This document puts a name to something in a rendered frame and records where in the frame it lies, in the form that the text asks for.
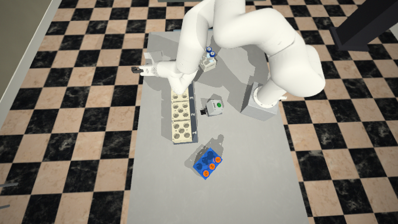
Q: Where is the blue tube rack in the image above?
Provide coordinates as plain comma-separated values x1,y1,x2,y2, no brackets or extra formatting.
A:
193,148,219,180

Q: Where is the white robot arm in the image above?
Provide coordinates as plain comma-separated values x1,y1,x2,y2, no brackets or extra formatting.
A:
144,0,326,108

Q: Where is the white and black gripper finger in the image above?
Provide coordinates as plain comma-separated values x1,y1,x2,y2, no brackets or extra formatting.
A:
131,66,144,74

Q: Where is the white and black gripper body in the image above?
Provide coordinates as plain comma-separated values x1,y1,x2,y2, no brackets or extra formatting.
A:
139,64,156,76

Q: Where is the white tube rack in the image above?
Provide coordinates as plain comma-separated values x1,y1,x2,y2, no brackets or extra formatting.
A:
199,49,216,72

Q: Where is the cream bucket adapter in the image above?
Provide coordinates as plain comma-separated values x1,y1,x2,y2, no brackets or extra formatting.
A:
172,121,192,143
172,101,191,122
171,88,190,104

